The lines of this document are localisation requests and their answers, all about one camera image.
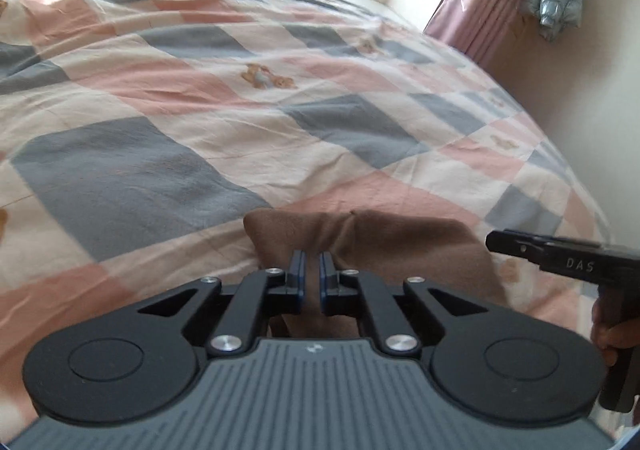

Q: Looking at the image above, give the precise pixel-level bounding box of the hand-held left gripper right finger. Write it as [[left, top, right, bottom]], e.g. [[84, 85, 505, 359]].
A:
[[319, 251, 512, 359]]

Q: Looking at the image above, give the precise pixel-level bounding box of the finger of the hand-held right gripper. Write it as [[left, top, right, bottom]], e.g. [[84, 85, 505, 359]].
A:
[[486, 229, 557, 264]]

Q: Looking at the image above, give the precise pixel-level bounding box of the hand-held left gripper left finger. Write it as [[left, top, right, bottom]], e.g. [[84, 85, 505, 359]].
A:
[[115, 250, 307, 359]]

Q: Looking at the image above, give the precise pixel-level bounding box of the checkered bear print blanket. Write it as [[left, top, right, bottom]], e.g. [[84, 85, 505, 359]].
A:
[[0, 0, 615, 431]]

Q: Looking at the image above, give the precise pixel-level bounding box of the brown garment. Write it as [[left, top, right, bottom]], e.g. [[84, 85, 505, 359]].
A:
[[243, 209, 509, 340]]

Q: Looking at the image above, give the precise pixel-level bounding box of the person's right hand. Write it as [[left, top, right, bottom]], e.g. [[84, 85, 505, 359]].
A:
[[592, 313, 623, 368]]

